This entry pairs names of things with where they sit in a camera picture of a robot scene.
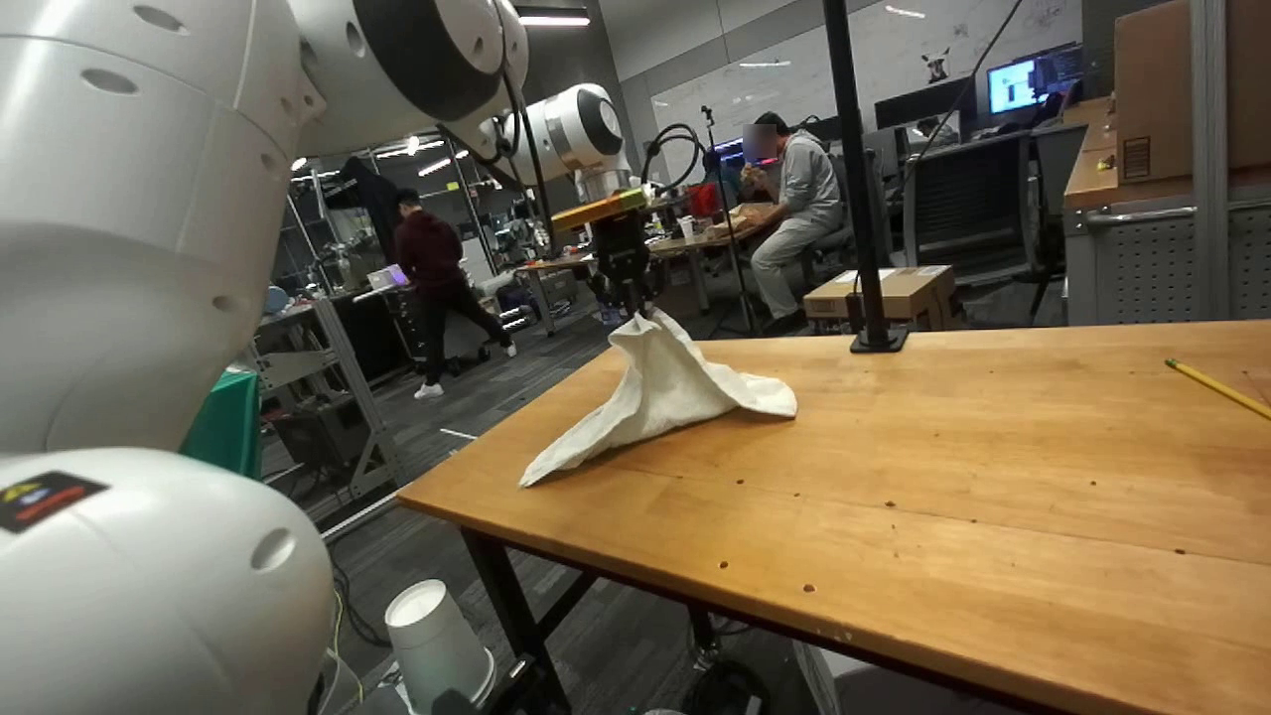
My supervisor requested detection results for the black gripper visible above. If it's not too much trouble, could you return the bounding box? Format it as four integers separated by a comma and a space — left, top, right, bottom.
587, 209, 660, 320

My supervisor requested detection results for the white cloth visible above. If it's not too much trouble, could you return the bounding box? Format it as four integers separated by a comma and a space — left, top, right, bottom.
517, 310, 802, 494

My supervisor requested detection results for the green cloth cover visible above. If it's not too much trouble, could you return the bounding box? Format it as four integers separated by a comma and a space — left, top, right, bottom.
179, 367, 267, 481

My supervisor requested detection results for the red bag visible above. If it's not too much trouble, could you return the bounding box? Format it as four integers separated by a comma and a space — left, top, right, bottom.
685, 180, 726, 224

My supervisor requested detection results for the round wooden table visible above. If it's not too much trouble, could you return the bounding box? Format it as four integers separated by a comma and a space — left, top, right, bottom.
514, 195, 788, 289

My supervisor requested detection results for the seated person in grey shirt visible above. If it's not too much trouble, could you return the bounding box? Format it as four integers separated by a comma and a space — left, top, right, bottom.
742, 113, 849, 335

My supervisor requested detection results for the standing person in dark red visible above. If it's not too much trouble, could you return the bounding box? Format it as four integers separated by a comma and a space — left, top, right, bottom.
391, 191, 526, 407

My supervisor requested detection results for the cardboard box on stool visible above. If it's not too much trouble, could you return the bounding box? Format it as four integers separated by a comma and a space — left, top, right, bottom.
802, 264, 962, 335

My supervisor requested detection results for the short ceiling light strip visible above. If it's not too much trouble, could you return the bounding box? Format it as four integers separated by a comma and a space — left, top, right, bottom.
517, 7, 595, 33

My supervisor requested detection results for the grey metal shelf rack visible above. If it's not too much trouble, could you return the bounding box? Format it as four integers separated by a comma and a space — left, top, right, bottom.
256, 283, 403, 530

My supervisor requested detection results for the white paper cup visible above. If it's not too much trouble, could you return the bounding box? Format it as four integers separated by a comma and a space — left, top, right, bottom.
383, 577, 500, 712

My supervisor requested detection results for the computer monitor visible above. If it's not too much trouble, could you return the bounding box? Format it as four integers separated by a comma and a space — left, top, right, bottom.
979, 52, 1085, 126

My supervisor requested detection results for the workbench with drawers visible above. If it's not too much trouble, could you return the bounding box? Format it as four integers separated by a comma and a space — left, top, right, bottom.
1058, 95, 1271, 328

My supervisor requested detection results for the large cardboard box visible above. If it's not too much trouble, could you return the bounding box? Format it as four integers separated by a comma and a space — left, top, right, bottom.
1107, 0, 1271, 188

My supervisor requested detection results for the yellow pencil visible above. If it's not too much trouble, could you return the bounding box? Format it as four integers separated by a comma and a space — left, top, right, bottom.
1163, 355, 1271, 425

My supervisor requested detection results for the wooden green wrist camera block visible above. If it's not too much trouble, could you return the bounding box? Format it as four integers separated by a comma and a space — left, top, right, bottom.
550, 183, 660, 233

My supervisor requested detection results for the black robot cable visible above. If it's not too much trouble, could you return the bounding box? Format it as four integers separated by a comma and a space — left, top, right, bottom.
641, 121, 709, 195

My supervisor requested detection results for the black camera stand pole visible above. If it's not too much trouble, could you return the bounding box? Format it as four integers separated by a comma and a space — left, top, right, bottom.
820, 0, 915, 356

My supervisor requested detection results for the black table leg frame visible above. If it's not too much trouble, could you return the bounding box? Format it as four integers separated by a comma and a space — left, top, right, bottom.
453, 530, 746, 715

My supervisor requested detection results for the grey metal post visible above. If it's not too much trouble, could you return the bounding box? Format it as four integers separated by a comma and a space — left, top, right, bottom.
1188, 0, 1235, 320

